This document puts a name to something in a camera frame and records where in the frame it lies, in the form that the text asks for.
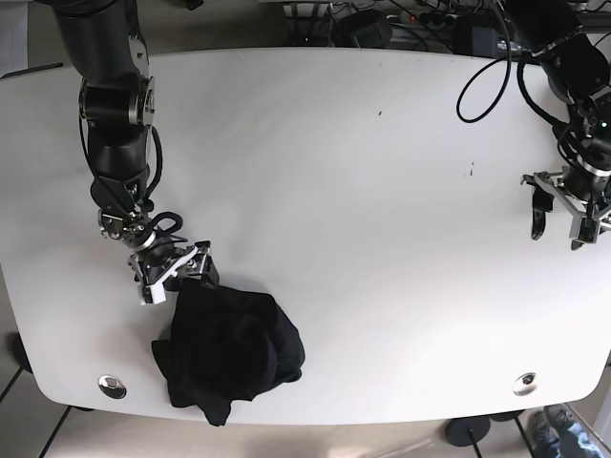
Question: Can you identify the silver table grommet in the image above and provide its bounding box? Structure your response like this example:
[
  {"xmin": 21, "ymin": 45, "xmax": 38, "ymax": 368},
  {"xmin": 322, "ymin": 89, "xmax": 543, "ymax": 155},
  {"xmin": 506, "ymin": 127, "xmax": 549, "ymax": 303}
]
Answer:
[
  {"xmin": 97, "ymin": 374, "xmax": 127, "ymax": 400},
  {"xmin": 512, "ymin": 372, "xmax": 538, "ymax": 397}
]

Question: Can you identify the person in blue jeans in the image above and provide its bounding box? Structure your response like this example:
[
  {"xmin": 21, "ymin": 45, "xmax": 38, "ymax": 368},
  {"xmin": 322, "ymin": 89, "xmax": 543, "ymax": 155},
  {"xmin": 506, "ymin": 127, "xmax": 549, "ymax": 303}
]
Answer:
[{"xmin": 528, "ymin": 405, "xmax": 604, "ymax": 458}]

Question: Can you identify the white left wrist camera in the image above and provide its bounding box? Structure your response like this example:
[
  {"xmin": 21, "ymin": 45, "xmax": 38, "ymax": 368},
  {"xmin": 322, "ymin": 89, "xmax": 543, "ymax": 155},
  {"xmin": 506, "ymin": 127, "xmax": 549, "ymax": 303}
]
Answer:
[{"xmin": 569, "ymin": 212, "xmax": 600, "ymax": 244}]

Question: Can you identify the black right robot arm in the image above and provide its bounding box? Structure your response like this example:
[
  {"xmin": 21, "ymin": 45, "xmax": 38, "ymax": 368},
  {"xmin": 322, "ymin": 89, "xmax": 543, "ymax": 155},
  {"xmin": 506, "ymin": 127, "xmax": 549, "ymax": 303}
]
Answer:
[{"xmin": 49, "ymin": 1, "xmax": 220, "ymax": 304}]

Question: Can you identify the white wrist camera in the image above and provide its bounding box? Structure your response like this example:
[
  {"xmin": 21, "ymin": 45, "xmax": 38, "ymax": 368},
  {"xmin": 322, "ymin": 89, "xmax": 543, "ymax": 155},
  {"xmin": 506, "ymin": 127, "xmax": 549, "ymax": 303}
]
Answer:
[
  {"xmin": 569, "ymin": 212, "xmax": 600, "ymax": 244},
  {"xmin": 139, "ymin": 246, "xmax": 199, "ymax": 304}
]

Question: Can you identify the right silver table grommet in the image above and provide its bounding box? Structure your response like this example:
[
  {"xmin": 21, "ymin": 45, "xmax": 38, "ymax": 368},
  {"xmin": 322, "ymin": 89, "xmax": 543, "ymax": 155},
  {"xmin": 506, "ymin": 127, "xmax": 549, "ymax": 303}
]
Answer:
[{"xmin": 512, "ymin": 372, "xmax": 538, "ymax": 397}]

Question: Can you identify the left silver table grommet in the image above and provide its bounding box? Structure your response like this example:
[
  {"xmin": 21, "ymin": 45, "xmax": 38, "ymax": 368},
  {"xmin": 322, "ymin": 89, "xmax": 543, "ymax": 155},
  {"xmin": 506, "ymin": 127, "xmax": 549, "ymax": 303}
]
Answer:
[{"xmin": 97, "ymin": 374, "xmax": 127, "ymax": 400}]

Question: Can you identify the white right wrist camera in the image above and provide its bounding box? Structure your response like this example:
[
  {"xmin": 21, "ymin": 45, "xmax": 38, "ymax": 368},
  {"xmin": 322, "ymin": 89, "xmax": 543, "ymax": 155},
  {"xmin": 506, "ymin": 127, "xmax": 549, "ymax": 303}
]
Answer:
[{"xmin": 139, "ymin": 246, "xmax": 199, "ymax": 304}]

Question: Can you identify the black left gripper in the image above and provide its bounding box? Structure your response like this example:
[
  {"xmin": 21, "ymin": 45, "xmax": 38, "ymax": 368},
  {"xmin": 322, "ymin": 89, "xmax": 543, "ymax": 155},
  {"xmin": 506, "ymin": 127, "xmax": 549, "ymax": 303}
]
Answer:
[{"xmin": 521, "ymin": 166, "xmax": 610, "ymax": 251}]

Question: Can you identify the black left table leg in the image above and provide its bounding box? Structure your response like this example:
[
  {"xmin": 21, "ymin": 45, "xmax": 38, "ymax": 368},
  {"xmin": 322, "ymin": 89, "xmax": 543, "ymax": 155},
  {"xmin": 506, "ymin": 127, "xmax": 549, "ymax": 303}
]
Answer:
[{"xmin": 0, "ymin": 332, "xmax": 32, "ymax": 403}]

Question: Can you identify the black round stand base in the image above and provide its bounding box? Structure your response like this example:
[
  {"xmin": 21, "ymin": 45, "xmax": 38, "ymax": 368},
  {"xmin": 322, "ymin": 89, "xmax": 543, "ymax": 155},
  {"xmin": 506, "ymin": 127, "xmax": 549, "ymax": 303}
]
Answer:
[{"xmin": 443, "ymin": 416, "xmax": 491, "ymax": 448}]

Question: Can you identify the black T-shirt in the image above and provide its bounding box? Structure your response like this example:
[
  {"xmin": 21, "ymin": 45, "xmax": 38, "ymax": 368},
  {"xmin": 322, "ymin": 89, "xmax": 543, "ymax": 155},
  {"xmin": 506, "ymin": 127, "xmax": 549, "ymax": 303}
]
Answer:
[{"xmin": 151, "ymin": 280, "xmax": 306, "ymax": 427}]

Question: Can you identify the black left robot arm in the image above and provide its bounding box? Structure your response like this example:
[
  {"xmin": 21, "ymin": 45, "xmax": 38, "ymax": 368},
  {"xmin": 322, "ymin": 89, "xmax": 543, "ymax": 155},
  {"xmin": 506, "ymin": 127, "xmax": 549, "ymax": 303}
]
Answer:
[{"xmin": 490, "ymin": 1, "xmax": 610, "ymax": 250}]

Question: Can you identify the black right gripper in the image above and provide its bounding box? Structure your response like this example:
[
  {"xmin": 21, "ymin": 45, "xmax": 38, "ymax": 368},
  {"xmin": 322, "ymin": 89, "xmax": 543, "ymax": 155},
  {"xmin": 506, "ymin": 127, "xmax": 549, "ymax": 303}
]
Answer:
[{"xmin": 128, "ymin": 239, "xmax": 220, "ymax": 292}]

